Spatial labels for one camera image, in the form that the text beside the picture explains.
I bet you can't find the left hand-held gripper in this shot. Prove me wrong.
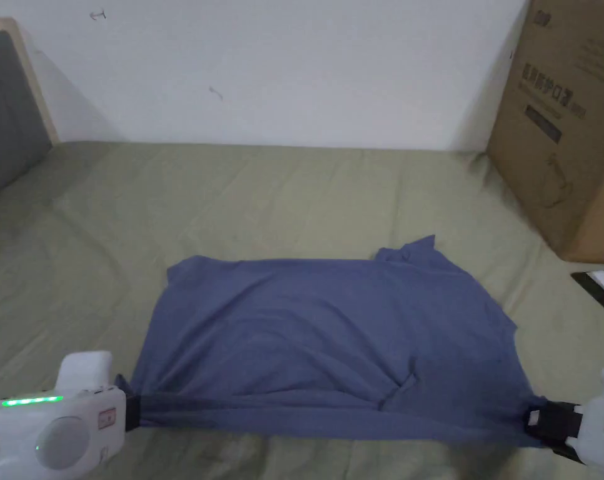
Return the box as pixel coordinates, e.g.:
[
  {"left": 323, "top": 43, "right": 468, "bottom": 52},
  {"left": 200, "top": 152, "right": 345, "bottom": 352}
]
[{"left": 0, "top": 350, "right": 144, "bottom": 480}]

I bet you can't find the dark blue shirt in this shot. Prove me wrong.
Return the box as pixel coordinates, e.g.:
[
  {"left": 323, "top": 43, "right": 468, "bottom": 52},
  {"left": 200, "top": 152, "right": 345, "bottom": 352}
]
[{"left": 129, "top": 233, "right": 549, "bottom": 449}]

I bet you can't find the black flat tablet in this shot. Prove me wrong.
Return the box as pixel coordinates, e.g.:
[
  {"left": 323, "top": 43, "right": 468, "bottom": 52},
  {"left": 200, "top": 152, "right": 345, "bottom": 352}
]
[{"left": 570, "top": 269, "right": 604, "bottom": 322}]

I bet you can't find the bed with pale green sheet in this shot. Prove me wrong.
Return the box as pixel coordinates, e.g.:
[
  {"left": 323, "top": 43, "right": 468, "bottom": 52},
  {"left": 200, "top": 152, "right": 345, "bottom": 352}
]
[{"left": 0, "top": 139, "right": 604, "bottom": 480}]

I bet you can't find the large brown carton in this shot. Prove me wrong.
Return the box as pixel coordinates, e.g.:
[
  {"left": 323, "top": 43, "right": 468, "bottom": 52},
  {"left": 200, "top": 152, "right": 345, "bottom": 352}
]
[{"left": 485, "top": 0, "right": 604, "bottom": 264}]

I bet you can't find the grey padded headboard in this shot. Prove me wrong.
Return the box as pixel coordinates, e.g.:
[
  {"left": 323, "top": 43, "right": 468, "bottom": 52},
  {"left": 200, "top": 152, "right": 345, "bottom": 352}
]
[{"left": 0, "top": 17, "right": 59, "bottom": 206}]

